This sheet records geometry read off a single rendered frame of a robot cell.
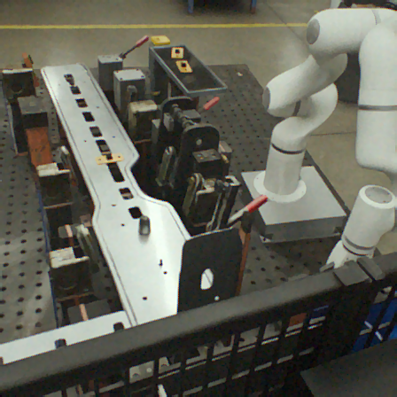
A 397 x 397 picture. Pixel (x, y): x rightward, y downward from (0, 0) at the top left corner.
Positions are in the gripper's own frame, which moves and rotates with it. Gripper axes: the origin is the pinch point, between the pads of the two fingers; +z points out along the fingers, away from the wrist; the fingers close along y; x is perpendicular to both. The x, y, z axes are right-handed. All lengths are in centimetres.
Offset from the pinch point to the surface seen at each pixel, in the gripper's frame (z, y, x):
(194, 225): -6.2, 34.9, -23.7
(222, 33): 106, -120, -402
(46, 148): 4, 71, -81
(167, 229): -10.9, 44.1, -19.3
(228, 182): -31.6, 32.9, -11.0
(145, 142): -5, 39, -68
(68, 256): -16, 70, -11
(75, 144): -9, 62, -64
